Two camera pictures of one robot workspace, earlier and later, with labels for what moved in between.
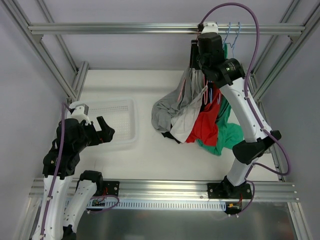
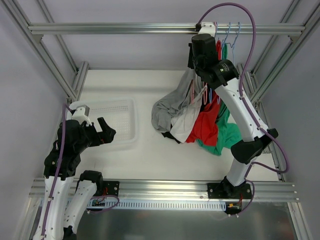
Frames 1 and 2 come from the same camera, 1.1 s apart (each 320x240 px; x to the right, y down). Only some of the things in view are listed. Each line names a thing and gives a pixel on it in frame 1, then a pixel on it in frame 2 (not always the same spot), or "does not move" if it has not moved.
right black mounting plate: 226,190 does not move
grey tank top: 166,108 does not move
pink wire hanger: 182,89 → 192,95
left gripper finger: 107,132 does not move
